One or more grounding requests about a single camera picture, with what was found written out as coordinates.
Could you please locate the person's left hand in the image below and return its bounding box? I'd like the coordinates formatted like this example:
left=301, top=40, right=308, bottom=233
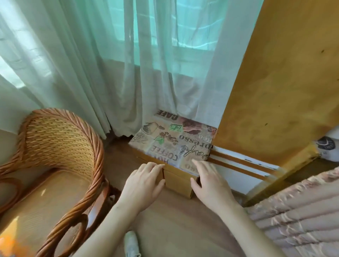
left=120, top=162, right=166, bottom=213

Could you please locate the person's right hand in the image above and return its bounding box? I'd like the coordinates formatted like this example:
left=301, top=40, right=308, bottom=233
left=190, top=160, right=237, bottom=215

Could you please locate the person's right forearm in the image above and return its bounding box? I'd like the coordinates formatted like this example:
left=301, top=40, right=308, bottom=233
left=211, top=197, right=289, bottom=257

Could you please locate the person's left forearm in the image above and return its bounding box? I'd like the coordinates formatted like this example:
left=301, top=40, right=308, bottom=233
left=70, top=197, right=141, bottom=257

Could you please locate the small wooden box cabinet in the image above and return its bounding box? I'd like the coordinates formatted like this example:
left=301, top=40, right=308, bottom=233
left=132, top=148, right=202, bottom=199

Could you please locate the coffee print seat cushion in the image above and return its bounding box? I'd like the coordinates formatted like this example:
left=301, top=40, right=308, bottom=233
left=129, top=110, right=218, bottom=177

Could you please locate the white panel with brown stripes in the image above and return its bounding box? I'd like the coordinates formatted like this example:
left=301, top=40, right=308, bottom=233
left=209, top=145, right=282, bottom=197

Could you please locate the white shoe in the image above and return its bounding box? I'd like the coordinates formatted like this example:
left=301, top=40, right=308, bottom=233
left=124, top=231, right=142, bottom=257

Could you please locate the sheer white curtain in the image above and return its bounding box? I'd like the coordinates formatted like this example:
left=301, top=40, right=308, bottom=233
left=105, top=0, right=265, bottom=138
left=0, top=0, right=141, bottom=140

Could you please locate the brown wicker rattan chair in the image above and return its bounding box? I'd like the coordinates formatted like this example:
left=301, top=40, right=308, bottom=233
left=0, top=108, right=117, bottom=257

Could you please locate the pink ruffled bed cover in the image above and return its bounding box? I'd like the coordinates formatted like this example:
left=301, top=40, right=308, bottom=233
left=244, top=167, right=339, bottom=257

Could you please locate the yellow wooden headboard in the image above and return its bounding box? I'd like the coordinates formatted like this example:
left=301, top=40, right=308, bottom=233
left=212, top=0, right=339, bottom=207

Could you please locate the white pillow with black print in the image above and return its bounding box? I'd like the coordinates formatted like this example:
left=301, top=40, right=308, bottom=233
left=314, top=136, right=339, bottom=160

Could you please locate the window behind curtain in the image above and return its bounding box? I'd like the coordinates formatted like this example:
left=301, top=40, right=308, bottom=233
left=0, top=0, right=265, bottom=89

